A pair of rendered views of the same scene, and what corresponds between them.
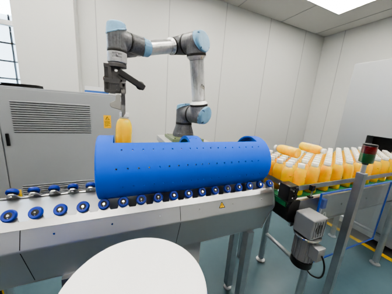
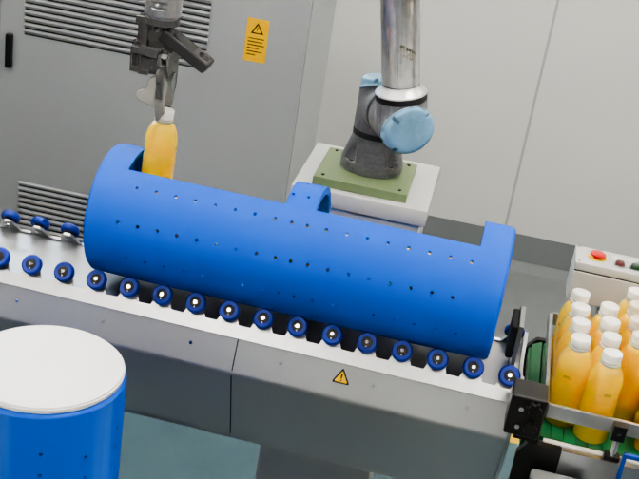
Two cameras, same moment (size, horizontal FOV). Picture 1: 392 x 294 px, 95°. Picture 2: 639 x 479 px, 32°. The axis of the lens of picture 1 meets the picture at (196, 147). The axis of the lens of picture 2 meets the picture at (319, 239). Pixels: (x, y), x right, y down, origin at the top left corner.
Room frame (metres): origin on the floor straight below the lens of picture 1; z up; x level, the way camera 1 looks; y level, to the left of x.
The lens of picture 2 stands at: (-0.90, -1.15, 2.10)
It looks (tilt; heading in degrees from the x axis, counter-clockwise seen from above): 24 degrees down; 32
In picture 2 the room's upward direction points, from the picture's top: 9 degrees clockwise
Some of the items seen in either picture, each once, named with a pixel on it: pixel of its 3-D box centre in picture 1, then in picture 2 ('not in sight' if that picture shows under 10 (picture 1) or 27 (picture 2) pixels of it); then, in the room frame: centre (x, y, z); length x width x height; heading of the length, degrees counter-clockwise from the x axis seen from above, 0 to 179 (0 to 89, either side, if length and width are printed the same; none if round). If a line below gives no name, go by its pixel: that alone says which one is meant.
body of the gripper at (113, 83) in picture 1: (115, 79); (157, 45); (0.79, 0.35, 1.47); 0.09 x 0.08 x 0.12; 113
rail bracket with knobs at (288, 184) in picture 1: (287, 191); (526, 410); (0.95, -0.54, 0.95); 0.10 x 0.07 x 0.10; 23
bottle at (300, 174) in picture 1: (298, 179); (600, 397); (1.05, -0.65, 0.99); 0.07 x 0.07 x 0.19
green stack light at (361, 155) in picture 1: (366, 157); not in sight; (0.94, -0.91, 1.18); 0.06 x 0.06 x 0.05
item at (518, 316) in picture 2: not in sight; (513, 341); (1.12, -0.42, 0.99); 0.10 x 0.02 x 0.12; 23
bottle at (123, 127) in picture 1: (123, 136); (159, 156); (0.80, 0.33, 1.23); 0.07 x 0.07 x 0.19
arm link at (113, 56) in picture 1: (116, 59); (163, 7); (0.79, 0.35, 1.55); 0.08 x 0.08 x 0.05
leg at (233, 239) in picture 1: (231, 254); not in sight; (1.16, -0.33, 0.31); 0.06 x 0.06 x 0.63; 23
